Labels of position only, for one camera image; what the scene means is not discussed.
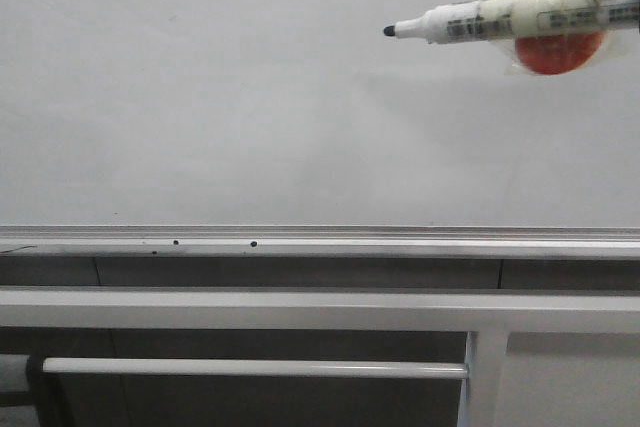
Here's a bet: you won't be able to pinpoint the white round stand crossbar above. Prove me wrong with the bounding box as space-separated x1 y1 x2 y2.
42 357 469 380

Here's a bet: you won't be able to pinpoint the red round magnet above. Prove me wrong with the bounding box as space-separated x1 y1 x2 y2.
515 31 607 76

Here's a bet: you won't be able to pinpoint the grey foam padded roll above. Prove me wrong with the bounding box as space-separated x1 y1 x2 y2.
0 354 29 394

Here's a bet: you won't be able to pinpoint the white black whiteboard marker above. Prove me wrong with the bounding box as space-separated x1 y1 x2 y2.
383 0 639 44

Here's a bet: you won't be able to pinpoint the white metal stand frame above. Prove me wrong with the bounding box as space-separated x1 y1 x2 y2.
1 287 639 426

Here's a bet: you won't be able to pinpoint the whiteboard with aluminium frame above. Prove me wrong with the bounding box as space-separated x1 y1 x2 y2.
1 0 639 258

